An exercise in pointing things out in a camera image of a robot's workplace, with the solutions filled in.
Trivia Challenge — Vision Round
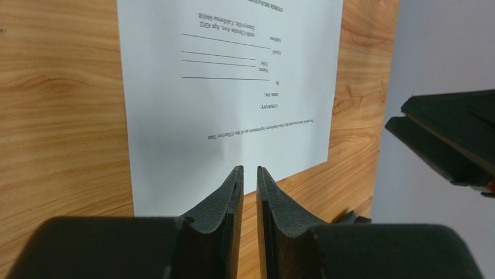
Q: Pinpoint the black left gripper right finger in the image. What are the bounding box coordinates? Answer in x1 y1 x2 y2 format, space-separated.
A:
256 167 482 278

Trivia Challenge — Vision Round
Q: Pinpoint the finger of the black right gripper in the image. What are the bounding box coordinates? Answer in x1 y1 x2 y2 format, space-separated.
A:
385 90 494 198

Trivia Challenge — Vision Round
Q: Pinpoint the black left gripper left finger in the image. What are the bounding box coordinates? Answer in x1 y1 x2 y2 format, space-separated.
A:
8 166 244 278

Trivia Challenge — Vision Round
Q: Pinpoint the dark blue folded cloth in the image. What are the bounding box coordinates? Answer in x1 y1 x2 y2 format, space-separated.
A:
332 210 372 224

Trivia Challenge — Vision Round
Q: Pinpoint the white paper sheet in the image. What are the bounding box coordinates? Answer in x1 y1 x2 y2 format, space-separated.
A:
117 1 343 216

